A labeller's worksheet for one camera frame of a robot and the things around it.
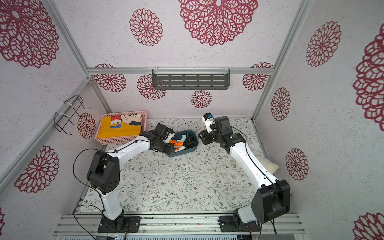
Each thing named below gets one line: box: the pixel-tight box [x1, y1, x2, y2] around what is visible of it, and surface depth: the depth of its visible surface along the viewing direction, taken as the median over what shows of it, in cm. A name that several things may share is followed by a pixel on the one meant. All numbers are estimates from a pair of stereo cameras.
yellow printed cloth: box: [97, 113, 142, 139], surface depth 109 cm
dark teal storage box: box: [169, 130, 199, 158], surface depth 102 cm
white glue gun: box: [174, 146, 186, 153], surface depth 100 cm
